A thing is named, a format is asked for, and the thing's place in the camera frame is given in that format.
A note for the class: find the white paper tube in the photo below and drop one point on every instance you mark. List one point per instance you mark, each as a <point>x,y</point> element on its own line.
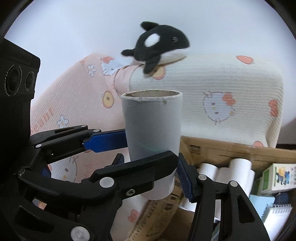
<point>239,170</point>
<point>209,170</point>
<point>152,122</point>

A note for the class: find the cardboard box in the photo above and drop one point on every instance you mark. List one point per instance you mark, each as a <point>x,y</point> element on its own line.
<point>171,218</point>

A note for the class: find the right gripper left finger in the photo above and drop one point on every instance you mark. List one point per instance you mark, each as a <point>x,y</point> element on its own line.
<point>118,160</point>

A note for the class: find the cream Hello Kitty pillow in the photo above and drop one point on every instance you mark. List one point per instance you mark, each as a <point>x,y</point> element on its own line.
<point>232,98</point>

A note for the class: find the orca plush toy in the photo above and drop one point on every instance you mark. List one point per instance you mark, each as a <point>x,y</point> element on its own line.
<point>158,45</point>

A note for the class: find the white spiral notepad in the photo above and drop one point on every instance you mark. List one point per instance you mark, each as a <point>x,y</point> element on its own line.
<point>274,219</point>

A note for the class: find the green white mosquito liquid box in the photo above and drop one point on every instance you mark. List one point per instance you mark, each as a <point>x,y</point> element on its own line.
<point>275,179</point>

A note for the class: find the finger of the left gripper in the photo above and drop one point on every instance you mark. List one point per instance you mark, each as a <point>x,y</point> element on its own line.
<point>138,175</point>
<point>58,144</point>

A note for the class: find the left hand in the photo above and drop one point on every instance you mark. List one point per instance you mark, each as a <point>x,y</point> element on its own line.
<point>39,204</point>

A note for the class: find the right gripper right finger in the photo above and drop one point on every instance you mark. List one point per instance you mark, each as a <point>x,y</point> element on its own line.
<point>239,219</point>

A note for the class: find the pink Hello Kitty bedsheet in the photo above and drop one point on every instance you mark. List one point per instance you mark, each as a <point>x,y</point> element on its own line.
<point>88,93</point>

